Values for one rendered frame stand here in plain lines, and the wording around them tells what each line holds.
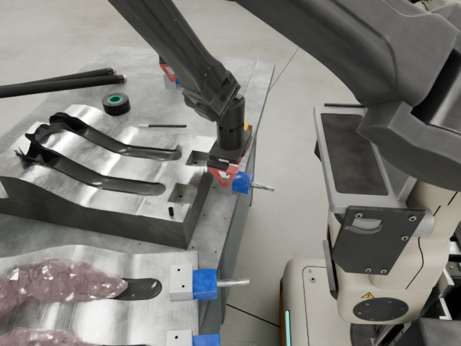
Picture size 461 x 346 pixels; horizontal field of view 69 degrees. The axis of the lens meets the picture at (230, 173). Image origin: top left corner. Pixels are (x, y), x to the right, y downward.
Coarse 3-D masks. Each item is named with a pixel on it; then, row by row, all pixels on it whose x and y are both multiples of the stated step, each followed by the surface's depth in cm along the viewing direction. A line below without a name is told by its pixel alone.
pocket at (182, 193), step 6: (180, 186) 70; (186, 186) 70; (192, 186) 70; (174, 192) 70; (180, 192) 72; (186, 192) 71; (192, 192) 71; (174, 198) 70; (180, 198) 70; (186, 198) 70; (192, 198) 69; (186, 204) 69; (192, 204) 68
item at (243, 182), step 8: (224, 176) 76; (240, 176) 78; (248, 176) 78; (232, 184) 77; (240, 184) 77; (248, 184) 76; (256, 184) 78; (224, 192) 80; (232, 192) 80; (248, 192) 78
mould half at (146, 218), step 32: (32, 128) 89; (96, 128) 79; (128, 128) 84; (0, 160) 80; (96, 160) 74; (128, 160) 76; (160, 160) 75; (0, 192) 72; (32, 192) 67; (64, 192) 66; (96, 192) 69; (64, 224) 73; (96, 224) 70; (128, 224) 67; (160, 224) 65; (192, 224) 70
